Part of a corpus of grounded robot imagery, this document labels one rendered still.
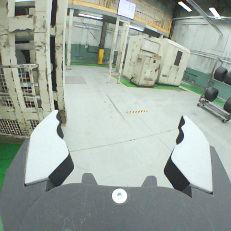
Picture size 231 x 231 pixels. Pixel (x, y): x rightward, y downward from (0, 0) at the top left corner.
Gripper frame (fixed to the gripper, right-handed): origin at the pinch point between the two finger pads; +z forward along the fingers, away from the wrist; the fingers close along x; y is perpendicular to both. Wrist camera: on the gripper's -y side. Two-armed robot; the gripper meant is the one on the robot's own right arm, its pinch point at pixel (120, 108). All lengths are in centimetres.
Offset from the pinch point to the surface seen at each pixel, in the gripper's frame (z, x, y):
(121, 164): 64, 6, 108
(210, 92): 314, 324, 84
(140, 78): 410, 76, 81
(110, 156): 73, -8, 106
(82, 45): 915, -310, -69
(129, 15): 400, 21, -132
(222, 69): 313, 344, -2
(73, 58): 887, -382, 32
